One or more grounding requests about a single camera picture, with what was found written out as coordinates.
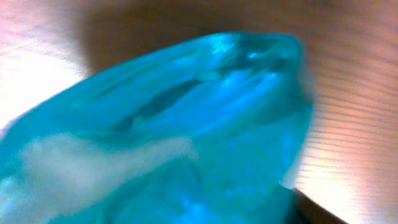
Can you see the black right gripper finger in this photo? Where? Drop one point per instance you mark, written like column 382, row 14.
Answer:
column 305, row 211

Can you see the blue mouthwash bottle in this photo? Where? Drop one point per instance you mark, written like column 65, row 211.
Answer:
column 200, row 132

